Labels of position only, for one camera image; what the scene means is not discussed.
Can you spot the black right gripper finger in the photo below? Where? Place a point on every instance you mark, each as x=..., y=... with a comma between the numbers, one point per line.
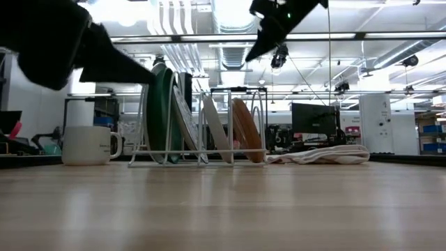
x=268, y=35

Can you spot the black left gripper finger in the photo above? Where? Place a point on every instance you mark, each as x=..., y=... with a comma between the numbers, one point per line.
x=108, y=66

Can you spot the dark green bowl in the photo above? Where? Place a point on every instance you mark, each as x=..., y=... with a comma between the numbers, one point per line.
x=160, y=115

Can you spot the brown wooden plate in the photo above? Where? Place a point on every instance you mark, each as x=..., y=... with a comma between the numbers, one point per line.
x=249, y=129

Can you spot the grey patterned plate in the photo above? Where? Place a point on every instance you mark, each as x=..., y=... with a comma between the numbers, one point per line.
x=186, y=122

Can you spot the plain white plate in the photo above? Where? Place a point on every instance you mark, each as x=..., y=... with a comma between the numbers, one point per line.
x=217, y=129

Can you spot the black shelf unit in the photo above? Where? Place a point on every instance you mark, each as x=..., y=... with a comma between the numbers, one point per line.
x=106, y=108

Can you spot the tall dark panel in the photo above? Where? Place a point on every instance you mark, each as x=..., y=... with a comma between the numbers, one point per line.
x=186, y=87

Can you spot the white mug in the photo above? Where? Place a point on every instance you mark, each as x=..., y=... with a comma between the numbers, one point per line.
x=87, y=146

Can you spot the black computer monitor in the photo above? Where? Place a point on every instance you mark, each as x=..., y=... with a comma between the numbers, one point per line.
x=313, y=118

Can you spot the red box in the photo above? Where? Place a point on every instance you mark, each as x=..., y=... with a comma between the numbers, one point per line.
x=352, y=131

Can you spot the folded white striped towel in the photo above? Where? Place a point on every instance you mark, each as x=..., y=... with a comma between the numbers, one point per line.
x=324, y=155

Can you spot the storage shelf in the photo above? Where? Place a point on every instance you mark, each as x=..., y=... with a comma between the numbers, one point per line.
x=425, y=137

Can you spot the blue storage bin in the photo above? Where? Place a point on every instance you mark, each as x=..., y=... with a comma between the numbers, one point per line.
x=439, y=129
x=439, y=147

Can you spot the black ceiling camera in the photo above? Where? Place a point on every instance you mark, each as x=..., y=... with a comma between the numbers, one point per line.
x=343, y=87
x=410, y=61
x=279, y=57

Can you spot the black ceiling light rail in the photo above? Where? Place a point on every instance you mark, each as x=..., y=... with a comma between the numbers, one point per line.
x=209, y=37

